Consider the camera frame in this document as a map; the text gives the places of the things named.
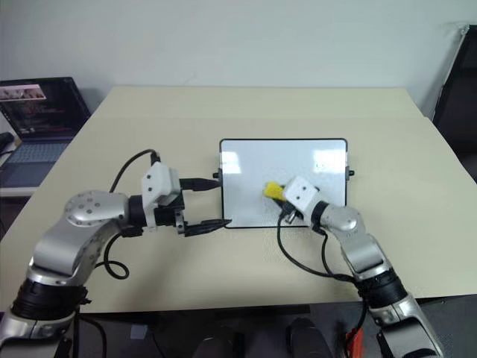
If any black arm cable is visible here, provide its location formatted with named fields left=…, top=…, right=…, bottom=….
left=276, top=214, right=355, bottom=281
left=94, top=148, right=165, bottom=280

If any yellow whiteboard eraser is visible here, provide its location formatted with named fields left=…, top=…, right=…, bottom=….
left=262, top=180, right=287, bottom=199

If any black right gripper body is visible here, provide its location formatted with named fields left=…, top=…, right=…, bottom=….
left=278, top=199, right=301, bottom=225

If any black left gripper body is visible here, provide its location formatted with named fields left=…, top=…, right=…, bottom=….
left=154, top=178, right=188, bottom=238

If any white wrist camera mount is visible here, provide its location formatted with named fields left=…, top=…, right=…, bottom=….
left=283, top=175, right=322, bottom=214
left=140, top=160, right=180, bottom=229

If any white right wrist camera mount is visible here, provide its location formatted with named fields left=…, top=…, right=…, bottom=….
left=283, top=175, right=322, bottom=214

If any orange red object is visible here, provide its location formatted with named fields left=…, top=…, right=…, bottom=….
left=344, top=327, right=365, bottom=358

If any small black device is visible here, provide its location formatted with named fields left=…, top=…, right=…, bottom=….
left=0, top=131, right=16, bottom=154

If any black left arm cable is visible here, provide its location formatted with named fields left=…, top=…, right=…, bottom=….
left=94, top=148, right=165, bottom=280

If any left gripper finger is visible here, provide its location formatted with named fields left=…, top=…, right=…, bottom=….
left=180, top=178, right=221, bottom=193
left=184, top=219, right=234, bottom=238

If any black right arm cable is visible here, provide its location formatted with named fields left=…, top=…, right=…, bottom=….
left=276, top=214, right=355, bottom=281

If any dark rounded shape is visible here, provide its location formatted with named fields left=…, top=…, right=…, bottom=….
left=193, top=327, right=244, bottom=358
left=284, top=316, right=337, bottom=358

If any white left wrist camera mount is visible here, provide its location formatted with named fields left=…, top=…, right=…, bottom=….
left=140, top=160, right=180, bottom=229

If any black chair back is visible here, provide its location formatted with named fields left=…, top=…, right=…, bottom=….
left=431, top=23, right=477, bottom=184

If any small black-framed whiteboard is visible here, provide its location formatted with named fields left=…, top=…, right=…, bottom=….
left=211, top=137, right=356, bottom=230

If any open dark laptop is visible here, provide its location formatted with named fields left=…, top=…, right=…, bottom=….
left=0, top=76, right=92, bottom=188

